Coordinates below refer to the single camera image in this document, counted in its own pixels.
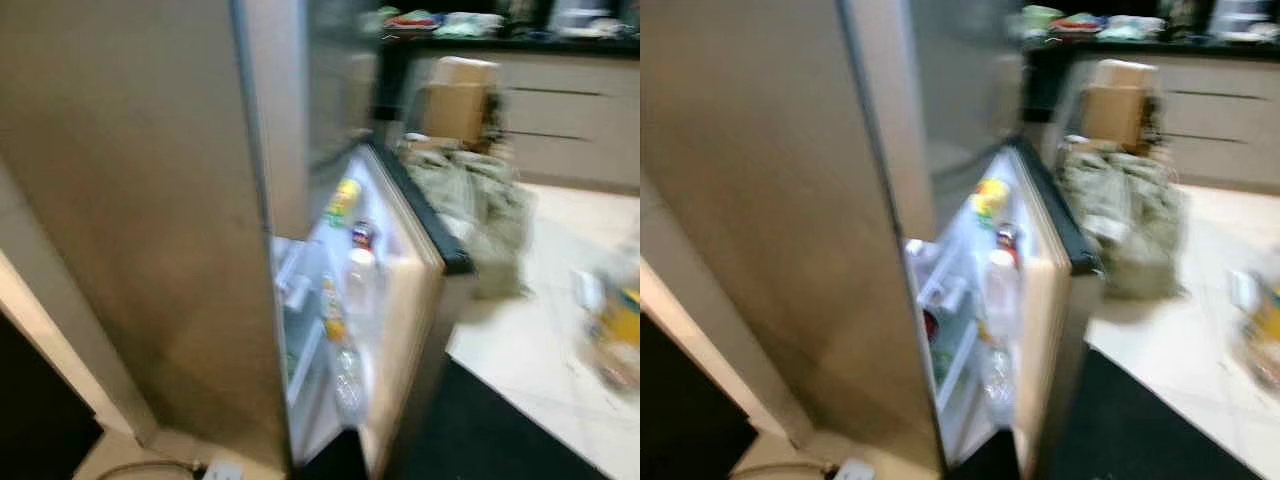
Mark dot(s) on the grey fridge lower door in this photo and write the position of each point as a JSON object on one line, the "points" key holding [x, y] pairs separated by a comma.
{"points": [[410, 300], [1050, 300]]}

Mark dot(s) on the yellow bin in plastic bag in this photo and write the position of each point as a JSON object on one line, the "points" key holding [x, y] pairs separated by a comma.
{"points": [[1265, 325], [615, 320]]}

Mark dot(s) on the beige kitchen cabinet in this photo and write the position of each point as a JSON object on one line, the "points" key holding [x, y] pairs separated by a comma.
{"points": [[1220, 120], [570, 120]]}

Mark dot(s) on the grey-green sack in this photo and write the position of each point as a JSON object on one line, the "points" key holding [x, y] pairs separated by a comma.
{"points": [[1125, 215], [470, 205]]}

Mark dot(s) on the black floor mat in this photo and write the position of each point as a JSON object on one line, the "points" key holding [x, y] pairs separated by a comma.
{"points": [[690, 420], [1130, 430], [40, 420], [480, 440]]}

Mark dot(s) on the black kitchen counter top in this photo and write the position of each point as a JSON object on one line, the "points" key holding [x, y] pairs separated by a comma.
{"points": [[1200, 48], [540, 45]]}

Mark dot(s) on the tall cardboard box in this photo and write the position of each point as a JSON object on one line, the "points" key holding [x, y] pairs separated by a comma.
{"points": [[460, 100], [1118, 105]]}

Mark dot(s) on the white stacked container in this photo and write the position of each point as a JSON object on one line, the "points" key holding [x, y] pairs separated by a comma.
{"points": [[1240, 15], [580, 15]]}

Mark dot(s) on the clear plastic tub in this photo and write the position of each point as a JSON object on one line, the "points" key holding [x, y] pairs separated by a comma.
{"points": [[1135, 27], [470, 25]]}

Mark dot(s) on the dark can with red top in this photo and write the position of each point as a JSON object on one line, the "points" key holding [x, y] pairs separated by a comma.
{"points": [[1008, 240], [362, 236]]}

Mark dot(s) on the large clear water bottle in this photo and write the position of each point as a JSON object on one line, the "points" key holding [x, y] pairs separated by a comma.
{"points": [[1000, 285], [360, 285]]}

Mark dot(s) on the orange juice bottle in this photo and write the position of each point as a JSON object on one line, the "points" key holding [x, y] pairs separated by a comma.
{"points": [[985, 330], [332, 310]]}

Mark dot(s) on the red dish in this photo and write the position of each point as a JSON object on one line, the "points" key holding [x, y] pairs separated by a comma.
{"points": [[412, 20], [1080, 22]]}

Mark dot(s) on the small clear water bottle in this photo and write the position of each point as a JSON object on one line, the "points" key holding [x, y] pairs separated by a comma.
{"points": [[997, 385], [348, 385]]}

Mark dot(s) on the green bowl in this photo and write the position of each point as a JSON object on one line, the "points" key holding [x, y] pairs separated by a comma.
{"points": [[380, 17], [1040, 17]]}

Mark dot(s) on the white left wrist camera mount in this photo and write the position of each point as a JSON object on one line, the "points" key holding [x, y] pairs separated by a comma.
{"points": [[222, 470], [855, 470]]}

